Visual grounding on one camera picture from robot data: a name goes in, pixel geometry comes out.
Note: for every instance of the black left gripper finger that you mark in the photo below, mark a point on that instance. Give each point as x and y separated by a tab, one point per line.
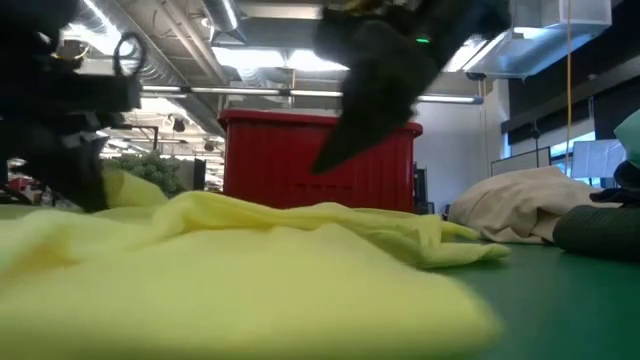
75	175

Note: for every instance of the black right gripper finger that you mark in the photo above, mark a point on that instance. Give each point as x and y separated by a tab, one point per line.
350	145

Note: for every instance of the yellow garment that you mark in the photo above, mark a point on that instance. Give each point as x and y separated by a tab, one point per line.
250	280

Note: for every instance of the dark grey garment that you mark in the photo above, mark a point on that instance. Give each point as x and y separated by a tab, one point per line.
622	187

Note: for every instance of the dark green polo shirt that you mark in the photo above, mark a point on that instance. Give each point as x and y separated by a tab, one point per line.
600	232

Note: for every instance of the red plastic laundry bin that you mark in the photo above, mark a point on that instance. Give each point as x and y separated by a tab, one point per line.
280	160

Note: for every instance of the pale green spiky plant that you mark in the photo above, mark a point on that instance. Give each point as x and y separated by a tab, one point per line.
155	170

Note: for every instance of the black cabinet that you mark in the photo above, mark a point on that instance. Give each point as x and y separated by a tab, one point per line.
422	190

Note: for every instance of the long ceiling light bar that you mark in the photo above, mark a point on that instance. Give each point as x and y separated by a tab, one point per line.
250	91

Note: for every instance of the black partition panel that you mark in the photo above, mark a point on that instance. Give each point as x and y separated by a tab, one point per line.
199	175

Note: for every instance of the cream white garment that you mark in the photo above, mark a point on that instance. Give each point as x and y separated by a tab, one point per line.
520	205

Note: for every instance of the white tilted panel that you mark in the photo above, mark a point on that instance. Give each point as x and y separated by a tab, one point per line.
597	159

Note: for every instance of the green table mat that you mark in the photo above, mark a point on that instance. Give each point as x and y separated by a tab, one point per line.
550	310

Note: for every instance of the round silver air duct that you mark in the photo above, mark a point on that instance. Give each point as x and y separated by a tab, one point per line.
160	60

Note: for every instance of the silver ventilation duct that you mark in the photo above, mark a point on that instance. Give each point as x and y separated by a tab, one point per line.
540	45

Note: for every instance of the shiny curved silver duct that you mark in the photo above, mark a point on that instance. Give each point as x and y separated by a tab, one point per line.
225	17

